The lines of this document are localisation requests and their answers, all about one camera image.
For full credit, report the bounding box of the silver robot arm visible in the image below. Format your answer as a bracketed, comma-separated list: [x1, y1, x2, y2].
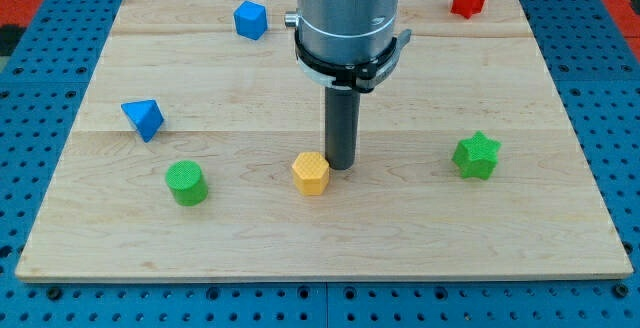
[285, 0, 412, 93]

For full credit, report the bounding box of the blue cube block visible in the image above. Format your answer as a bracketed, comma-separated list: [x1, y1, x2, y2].
[234, 0, 268, 40]

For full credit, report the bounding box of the green star block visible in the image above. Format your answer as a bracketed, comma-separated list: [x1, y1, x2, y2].
[452, 131, 502, 180]

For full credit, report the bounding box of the yellow hexagon block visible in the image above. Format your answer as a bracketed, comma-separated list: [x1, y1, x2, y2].
[291, 152, 330, 196]

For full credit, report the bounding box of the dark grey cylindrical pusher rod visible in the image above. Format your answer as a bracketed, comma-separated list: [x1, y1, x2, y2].
[324, 87, 360, 170]

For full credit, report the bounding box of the green cylinder block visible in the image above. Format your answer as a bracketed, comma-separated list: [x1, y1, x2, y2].
[165, 160, 209, 206]

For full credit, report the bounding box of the light wooden board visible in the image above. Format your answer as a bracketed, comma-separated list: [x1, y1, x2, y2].
[15, 0, 633, 283]

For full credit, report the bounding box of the blue triangular prism block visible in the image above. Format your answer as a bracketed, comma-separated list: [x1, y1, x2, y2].
[121, 99, 164, 143]

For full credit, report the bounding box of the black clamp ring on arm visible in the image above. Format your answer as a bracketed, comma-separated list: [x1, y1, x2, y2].
[293, 28, 413, 94]

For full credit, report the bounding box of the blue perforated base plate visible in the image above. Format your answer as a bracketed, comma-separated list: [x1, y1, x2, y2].
[1, 0, 639, 327]

